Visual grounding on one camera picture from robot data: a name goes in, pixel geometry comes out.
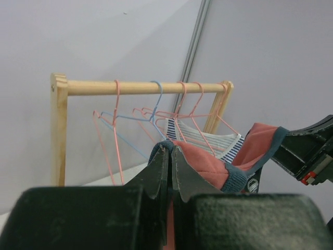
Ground blue wire hanger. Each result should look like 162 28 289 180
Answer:
100 80 165 159

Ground pink hanger holding striped top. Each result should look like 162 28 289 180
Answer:
156 82 242 138

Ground red tank top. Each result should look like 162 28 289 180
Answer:
148 122 288 250

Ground wooden clothes rack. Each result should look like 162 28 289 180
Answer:
50 73 234 186

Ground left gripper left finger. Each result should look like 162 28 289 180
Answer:
124 148 169 247

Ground pink wire hanger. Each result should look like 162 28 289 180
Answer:
142 82 216 157
93 80 124 185
132 81 187 142

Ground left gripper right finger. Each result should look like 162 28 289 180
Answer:
171 146 222 203

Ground blue striped tank top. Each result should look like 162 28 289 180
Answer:
164 118 245 164

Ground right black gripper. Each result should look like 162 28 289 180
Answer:
272 115 332 185

